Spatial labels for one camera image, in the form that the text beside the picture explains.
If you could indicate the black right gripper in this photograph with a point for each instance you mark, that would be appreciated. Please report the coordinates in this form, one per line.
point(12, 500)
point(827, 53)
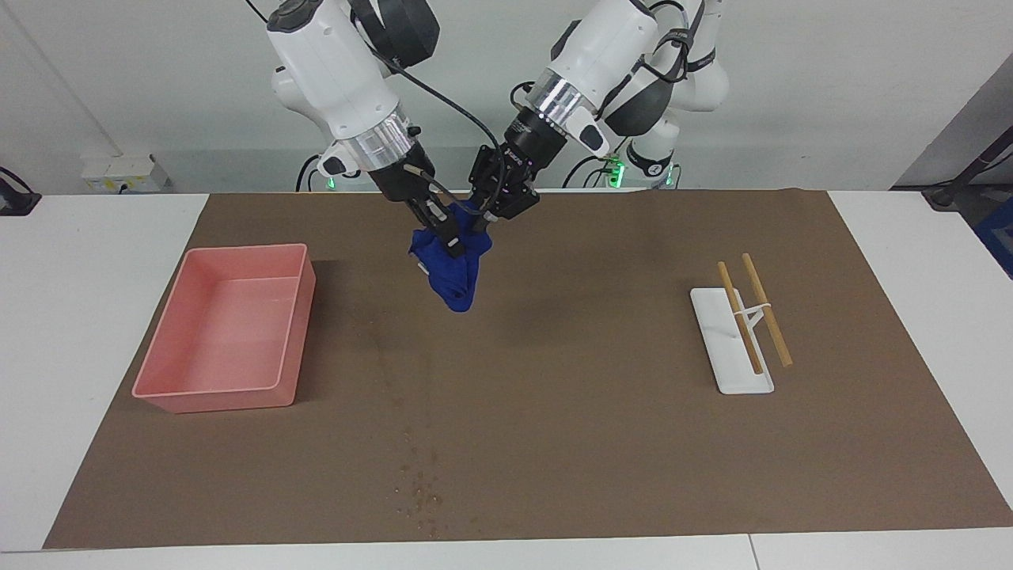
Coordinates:
point(407, 186)

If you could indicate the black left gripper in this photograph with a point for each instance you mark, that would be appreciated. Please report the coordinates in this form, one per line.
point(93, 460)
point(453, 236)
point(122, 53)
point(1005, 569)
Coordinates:
point(514, 174)

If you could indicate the blue towel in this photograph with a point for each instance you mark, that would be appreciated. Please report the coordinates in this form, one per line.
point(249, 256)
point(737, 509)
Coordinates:
point(455, 277)

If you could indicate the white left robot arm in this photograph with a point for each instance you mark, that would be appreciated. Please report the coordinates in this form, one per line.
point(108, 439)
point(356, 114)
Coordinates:
point(609, 39)

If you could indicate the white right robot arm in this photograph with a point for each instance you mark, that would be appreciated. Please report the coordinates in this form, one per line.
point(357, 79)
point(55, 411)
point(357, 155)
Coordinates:
point(332, 63)

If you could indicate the spilled water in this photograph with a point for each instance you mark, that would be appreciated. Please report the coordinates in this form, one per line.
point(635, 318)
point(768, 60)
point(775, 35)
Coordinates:
point(421, 495)

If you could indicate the brown table mat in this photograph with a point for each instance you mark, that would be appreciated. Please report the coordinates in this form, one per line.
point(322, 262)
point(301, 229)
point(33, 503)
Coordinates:
point(554, 412)

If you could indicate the pink plastic bin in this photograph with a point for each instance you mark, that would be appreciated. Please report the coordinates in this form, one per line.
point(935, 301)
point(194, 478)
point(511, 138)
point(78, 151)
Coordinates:
point(221, 332)

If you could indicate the wooden rack dowel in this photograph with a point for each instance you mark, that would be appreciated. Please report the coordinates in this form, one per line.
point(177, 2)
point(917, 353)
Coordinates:
point(750, 348)
point(777, 340)

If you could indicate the black desk object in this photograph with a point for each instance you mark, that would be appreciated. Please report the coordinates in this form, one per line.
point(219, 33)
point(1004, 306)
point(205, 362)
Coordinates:
point(16, 202)

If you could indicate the black stand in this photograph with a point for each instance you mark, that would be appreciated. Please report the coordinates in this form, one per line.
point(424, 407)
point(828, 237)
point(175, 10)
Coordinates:
point(969, 170)

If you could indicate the blue crate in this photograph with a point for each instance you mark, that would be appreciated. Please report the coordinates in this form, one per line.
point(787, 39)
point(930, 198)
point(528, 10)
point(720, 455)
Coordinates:
point(999, 237)

